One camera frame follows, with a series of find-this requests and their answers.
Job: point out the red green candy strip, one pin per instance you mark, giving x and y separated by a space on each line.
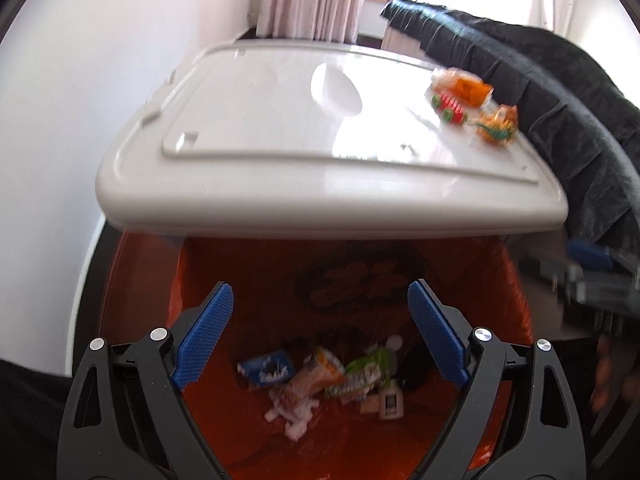
450 106

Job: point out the blue snack bag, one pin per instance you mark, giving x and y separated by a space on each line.
265 365

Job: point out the person's right hand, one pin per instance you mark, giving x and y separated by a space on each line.
605 375

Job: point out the white bed frame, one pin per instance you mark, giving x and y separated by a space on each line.
400 42

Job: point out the black trash bin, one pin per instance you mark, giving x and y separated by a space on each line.
97 285

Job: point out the white tissue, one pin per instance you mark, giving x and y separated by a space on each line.
292 412

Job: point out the black bag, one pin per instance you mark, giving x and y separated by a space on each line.
412 367

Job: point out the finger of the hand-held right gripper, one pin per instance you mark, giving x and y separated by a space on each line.
592 256

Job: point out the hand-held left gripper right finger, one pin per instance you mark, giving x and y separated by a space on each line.
437 335

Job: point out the orange trash bag bin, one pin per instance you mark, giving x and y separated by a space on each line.
260 280

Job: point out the green snack wrapper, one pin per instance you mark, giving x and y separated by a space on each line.
362 372

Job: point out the orange fox toy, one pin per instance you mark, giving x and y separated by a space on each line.
505 114

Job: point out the white plastic bin lid table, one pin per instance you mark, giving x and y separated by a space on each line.
250 110

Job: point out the orange and white snack bag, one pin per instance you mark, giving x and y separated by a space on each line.
315 372

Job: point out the white plastic bottle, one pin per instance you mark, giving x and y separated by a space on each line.
387 402

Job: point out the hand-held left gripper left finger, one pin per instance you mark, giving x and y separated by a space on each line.
205 335

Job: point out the orange clear wrapper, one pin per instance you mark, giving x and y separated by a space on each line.
465 87

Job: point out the green and yellow dinosaur toy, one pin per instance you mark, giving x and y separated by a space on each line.
492 132

